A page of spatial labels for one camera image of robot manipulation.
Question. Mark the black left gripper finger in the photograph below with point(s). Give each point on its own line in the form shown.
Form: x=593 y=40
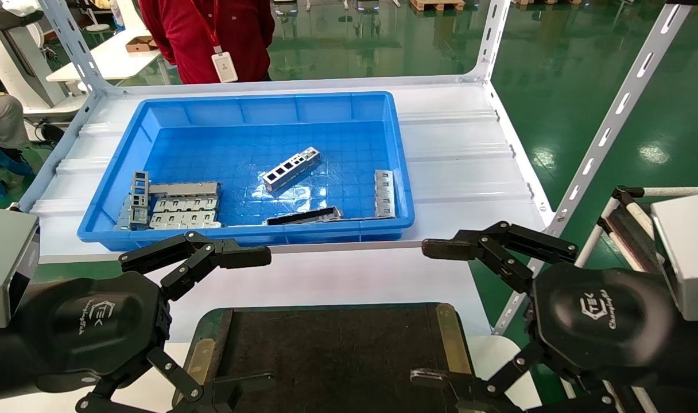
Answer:
x=240 y=257
x=177 y=376

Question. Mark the stacked grey metal brackets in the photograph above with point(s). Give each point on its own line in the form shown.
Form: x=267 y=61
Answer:
x=185 y=219

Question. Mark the small silver metal piece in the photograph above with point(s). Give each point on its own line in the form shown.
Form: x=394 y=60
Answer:
x=123 y=217

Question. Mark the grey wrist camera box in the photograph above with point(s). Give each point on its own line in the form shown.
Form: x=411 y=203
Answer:
x=4 y=258
x=690 y=252

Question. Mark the white slotted-angle rack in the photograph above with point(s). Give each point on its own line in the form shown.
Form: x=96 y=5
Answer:
x=464 y=172

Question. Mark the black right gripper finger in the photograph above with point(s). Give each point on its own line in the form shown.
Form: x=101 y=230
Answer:
x=475 y=393
x=532 y=240

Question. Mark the silver notched metal bracket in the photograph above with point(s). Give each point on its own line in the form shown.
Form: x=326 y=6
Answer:
x=384 y=194

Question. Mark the silver bracket with square holes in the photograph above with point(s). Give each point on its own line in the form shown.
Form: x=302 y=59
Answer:
x=291 y=168

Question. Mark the small open cardboard box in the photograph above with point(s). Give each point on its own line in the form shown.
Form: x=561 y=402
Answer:
x=140 y=43

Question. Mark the white tube cart frame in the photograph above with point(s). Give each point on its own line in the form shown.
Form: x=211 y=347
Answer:
x=619 y=221

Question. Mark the white machine base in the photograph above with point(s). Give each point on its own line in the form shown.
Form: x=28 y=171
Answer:
x=13 y=57

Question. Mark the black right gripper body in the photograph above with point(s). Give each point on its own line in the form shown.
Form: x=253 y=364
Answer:
x=601 y=321

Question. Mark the blue plastic bin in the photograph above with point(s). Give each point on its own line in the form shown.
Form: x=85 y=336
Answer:
x=349 y=109

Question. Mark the long black metal strip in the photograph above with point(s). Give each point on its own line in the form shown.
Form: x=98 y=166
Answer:
x=303 y=217

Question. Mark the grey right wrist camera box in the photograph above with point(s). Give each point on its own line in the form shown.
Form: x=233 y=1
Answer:
x=690 y=252

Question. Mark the person in red shirt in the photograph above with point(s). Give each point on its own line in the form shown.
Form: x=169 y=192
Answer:
x=240 y=28

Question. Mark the seated person with shoe covers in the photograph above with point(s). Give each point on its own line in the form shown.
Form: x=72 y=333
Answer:
x=4 y=120

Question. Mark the silver slotted metal plate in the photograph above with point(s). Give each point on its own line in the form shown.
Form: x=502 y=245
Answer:
x=185 y=204

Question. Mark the black felt-lined container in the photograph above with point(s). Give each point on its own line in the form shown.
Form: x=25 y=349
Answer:
x=332 y=361

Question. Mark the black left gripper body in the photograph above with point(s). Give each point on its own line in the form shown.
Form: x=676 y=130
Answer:
x=96 y=327

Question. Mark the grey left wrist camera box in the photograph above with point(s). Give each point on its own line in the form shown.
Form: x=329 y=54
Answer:
x=4 y=258

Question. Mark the white desk with cardboard box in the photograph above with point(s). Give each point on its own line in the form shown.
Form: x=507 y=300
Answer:
x=105 y=60

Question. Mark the white ID badge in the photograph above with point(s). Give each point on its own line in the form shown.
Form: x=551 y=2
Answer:
x=225 y=67

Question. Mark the wooden pallet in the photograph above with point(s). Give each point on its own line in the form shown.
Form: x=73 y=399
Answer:
x=438 y=4

